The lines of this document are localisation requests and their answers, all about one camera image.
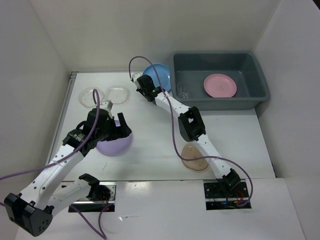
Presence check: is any clear square dish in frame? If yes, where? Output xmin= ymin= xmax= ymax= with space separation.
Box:
xmin=78 ymin=86 xmax=105 ymax=108
xmin=105 ymin=85 xmax=130 ymax=105

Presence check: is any clear glass cup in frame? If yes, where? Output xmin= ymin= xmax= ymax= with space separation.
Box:
xmin=176 ymin=81 xmax=191 ymax=99

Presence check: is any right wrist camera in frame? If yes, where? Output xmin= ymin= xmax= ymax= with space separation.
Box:
xmin=131 ymin=72 xmax=142 ymax=82

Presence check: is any aluminium table edge rail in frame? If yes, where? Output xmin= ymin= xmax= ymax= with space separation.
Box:
xmin=51 ymin=71 xmax=78 ymax=149

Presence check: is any brown translucent square dish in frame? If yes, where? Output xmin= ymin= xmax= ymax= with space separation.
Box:
xmin=180 ymin=143 xmax=209 ymax=172

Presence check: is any grey plastic bin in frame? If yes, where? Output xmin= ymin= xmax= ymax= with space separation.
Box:
xmin=169 ymin=50 xmax=270 ymax=111

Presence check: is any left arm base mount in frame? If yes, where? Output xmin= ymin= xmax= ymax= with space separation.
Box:
xmin=72 ymin=181 xmax=117 ymax=213

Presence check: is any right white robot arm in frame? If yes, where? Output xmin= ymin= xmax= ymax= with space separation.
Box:
xmin=131 ymin=75 xmax=241 ymax=197

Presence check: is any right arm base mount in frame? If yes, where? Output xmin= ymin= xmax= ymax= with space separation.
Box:
xmin=203 ymin=181 xmax=252 ymax=211

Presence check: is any purple plate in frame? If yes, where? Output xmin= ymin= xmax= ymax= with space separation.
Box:
xmin=96 ymin=133 xmax=133 ymax=157

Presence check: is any blue plate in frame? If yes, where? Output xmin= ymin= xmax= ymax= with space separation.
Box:
xmin=142 ymin=63 xmax=172 ymax=93

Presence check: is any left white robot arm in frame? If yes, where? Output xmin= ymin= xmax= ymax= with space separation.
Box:
xmin=4 ymin=108 xmax=132 ymax=237

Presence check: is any pink plate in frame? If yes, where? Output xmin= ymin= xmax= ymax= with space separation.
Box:
xmin=203 ymin=73 xmax=237 ymax=98

